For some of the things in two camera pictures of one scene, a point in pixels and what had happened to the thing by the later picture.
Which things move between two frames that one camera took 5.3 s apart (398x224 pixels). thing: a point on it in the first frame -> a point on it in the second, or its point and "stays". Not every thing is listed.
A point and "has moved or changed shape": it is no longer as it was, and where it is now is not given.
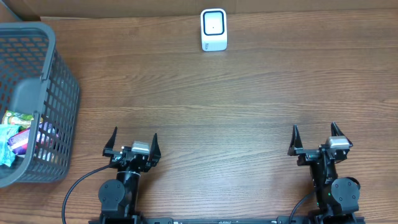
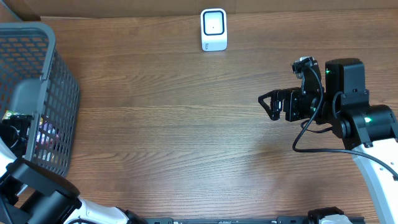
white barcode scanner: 213,30 stays
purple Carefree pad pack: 18,142 has moved or changed shape
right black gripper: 308,154 -> 290,96
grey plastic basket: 35,79 stays
